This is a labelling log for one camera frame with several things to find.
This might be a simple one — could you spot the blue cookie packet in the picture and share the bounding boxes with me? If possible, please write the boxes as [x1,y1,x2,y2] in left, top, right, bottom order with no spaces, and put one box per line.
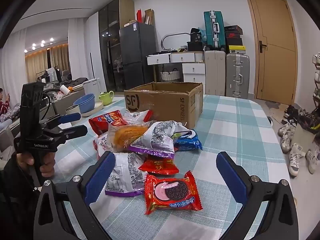
[174,129,202,152]

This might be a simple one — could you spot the beige bowl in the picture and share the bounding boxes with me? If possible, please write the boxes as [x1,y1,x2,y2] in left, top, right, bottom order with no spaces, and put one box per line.
[81,100,104,117]

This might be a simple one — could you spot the black bag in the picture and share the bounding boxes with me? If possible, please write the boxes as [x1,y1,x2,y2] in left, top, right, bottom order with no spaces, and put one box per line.
[187,41,207,52]

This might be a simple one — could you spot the small red snack packet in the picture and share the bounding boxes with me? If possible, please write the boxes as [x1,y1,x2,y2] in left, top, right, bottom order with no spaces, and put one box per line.
[138,155,180,176]

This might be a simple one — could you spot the yellow black shoe box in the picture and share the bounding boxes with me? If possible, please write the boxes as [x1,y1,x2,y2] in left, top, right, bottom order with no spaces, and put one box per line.
[229,45,247,54]

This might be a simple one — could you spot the dark clothes heap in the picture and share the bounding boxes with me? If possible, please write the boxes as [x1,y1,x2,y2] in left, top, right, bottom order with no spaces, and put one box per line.
[45,78,88,90]

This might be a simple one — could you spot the white desk with drawers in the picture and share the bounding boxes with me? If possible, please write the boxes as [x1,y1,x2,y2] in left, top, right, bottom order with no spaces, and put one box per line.
[147,51,207,94]

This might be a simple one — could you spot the red snack packet blue print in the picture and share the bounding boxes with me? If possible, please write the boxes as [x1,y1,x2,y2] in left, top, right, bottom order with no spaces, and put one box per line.
[89,110,125,135]

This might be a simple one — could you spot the pile of shoes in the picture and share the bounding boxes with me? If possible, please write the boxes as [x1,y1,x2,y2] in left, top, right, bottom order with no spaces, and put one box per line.
[266,104,320,178]

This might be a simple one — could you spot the rows of assorted shoes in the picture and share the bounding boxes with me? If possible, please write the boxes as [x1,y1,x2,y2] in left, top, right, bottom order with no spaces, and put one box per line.
[312,53,320,83]

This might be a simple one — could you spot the person's left hand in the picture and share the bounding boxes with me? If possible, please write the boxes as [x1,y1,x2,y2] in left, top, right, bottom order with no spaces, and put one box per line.
[15,151,55,180]

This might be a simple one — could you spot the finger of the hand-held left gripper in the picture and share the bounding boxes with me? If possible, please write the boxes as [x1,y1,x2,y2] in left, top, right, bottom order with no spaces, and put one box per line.
[40,113,82,130]
[44,125,88,144]

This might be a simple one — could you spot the clothes rack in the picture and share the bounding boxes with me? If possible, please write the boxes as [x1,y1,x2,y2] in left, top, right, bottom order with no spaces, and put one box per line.
[36,66,60,83]

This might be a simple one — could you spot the open brown carton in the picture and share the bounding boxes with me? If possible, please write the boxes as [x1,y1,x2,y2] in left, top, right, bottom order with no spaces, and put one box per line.
[144,9,155,25]

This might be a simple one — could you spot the row of small ceiling spotlights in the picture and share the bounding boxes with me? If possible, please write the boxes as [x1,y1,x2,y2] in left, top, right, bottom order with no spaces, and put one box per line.
[25,38,54,53]

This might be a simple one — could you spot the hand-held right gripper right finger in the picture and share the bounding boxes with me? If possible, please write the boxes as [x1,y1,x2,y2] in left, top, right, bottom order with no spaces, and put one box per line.
[216,151,299,240]

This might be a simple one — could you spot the wooden shoe rack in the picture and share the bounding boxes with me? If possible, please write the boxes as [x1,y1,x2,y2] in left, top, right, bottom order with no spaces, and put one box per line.
[311,52,320,110]

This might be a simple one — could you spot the silver snack bag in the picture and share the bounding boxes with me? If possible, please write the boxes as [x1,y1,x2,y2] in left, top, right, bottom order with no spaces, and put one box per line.
[129,121,190,159]

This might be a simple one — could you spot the dark glass cabinet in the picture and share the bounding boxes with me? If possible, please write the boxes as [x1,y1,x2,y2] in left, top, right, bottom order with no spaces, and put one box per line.
[98,0,135,92]

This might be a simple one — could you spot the brown cardboard box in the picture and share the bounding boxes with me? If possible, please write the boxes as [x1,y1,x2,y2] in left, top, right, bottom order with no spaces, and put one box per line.
[124,82,203,129]

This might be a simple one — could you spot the teal checked tablecloth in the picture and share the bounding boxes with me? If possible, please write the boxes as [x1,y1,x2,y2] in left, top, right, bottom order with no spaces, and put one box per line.
[47,94,292,240]

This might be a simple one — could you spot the grey sofa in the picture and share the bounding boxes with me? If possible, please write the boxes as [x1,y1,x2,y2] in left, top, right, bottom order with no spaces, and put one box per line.
[42,79,87,117]

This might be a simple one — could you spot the dark grey refrigerator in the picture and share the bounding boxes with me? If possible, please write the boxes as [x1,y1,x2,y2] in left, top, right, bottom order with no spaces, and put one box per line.
[119,22,157,90]

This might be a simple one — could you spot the woven basket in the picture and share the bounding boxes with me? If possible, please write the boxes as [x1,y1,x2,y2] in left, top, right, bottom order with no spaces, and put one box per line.
[160,69,181,82]

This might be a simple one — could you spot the bin with black bag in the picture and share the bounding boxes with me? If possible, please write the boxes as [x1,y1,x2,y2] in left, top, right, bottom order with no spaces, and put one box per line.
[291,120,319,153]

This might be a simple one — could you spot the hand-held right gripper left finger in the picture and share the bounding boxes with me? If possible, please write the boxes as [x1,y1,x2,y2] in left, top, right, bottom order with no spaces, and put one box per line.
[34,151,116,240]

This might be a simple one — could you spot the person's left forearm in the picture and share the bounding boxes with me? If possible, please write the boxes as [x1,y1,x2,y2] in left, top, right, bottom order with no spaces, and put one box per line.
[0,155,43,240]

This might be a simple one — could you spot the white kettle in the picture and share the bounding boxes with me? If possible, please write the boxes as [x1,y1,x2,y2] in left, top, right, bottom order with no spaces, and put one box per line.
[82,78,100,95]

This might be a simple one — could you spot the beige curtain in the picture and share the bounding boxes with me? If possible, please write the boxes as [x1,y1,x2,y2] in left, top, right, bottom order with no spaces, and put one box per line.
[25,45,69,83]

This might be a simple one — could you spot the wooden door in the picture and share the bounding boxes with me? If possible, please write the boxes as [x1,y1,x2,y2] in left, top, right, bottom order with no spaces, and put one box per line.
[244,0,298,105]

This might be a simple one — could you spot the bread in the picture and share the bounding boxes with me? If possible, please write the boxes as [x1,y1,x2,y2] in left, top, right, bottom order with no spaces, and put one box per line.
[107,124,150,153]

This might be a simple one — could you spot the black box white label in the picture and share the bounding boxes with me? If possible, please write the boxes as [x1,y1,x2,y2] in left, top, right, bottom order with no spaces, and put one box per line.
[191,28,202,43]

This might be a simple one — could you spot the black cable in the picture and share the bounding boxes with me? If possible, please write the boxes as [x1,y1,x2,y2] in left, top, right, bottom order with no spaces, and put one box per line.
[41,94,52,121]

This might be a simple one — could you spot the white purple snack packet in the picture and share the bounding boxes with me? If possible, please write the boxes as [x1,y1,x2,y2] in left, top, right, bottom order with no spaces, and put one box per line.
[104,152,147,197]

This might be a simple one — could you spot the teal suitcase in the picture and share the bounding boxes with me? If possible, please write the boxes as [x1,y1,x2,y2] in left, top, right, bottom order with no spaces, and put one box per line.
[204,11,225,49]

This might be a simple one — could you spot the white sheer curtain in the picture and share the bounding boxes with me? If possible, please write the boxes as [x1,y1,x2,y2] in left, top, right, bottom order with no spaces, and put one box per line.
[0,26,27,90]
[68,17,88,80]

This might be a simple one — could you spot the beige suitcase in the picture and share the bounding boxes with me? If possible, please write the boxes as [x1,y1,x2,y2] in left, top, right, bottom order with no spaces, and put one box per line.
[204,50,227,96]

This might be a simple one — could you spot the oval metal hoop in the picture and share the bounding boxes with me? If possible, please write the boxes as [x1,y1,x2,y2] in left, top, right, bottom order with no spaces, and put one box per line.
[161,33,190,50]

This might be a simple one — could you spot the beige cup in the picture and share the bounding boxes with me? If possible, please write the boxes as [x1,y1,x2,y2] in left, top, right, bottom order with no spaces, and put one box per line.
[65,104,81,127]

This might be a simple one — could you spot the red packet with cookie picture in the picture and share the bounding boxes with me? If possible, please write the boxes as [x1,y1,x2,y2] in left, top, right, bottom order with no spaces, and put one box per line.
[144,171,202,215]

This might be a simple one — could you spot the blue bowl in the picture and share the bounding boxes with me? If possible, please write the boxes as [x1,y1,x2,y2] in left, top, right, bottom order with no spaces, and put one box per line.
[87,94,96,115]
[73,93,95,115]

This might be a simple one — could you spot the white red snack packet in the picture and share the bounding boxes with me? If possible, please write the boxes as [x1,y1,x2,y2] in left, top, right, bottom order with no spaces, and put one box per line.
[93,134,115,159]

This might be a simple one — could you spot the white wardrobe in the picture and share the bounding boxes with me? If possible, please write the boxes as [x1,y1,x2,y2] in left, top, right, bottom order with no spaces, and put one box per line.
[85,12,100,80]

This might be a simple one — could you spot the silver suitcase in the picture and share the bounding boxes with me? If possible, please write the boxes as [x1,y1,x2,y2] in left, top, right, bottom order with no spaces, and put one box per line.
[226,53,250,99]

